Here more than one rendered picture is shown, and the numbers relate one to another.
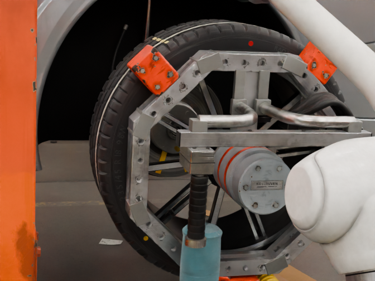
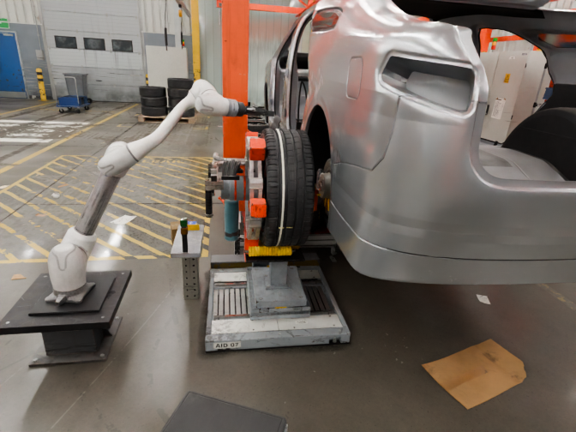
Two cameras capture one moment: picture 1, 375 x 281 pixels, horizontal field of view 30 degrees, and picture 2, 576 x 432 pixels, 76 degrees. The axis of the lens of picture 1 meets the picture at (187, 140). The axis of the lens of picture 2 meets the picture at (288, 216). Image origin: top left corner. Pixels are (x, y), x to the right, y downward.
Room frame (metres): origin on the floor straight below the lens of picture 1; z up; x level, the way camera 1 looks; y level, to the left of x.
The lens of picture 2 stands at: (2.01, -2.11, 1.49)
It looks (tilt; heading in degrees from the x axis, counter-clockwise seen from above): 22 degrees down; 95
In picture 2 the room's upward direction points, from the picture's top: 3 degrees clockwise
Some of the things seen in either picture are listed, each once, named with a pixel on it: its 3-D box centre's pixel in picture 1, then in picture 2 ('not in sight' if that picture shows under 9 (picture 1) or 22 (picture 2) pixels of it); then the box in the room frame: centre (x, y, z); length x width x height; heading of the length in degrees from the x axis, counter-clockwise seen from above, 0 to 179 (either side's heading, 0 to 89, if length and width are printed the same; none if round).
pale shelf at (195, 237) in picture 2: not in sight; (189, 239); (1.19, -0.03, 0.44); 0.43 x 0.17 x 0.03; 105
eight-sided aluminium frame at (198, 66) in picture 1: (240, 165); (252, 188); (1.62, -0.13, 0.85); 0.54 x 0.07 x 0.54; 105
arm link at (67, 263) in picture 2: not in sight; (67, 264); (0.73, -0.54, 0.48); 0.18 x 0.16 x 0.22; 114
